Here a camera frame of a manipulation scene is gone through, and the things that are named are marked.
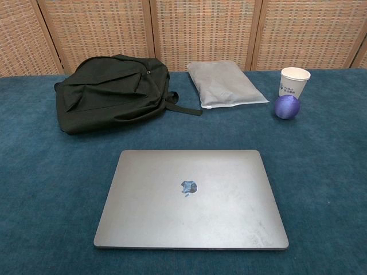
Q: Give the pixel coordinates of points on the silver laptop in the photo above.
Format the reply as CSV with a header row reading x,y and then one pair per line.
x,y
177,206

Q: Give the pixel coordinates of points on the grey plastic zip pouch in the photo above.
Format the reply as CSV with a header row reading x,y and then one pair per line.
x,y
223,83

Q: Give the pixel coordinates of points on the black fabric backpack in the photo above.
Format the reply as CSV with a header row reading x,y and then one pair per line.
x,y
114,97

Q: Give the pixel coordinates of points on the woven bamboo folding screen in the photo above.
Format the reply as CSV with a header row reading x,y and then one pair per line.
x,y
183,31

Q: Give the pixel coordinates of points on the purple ball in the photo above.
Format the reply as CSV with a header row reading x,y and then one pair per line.
x,y
286,107

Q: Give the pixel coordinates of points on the white paper cup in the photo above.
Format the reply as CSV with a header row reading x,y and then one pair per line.
x,y
294,84

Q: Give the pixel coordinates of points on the blue carpet table mat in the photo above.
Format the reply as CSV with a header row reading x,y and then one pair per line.
x,y
51,177

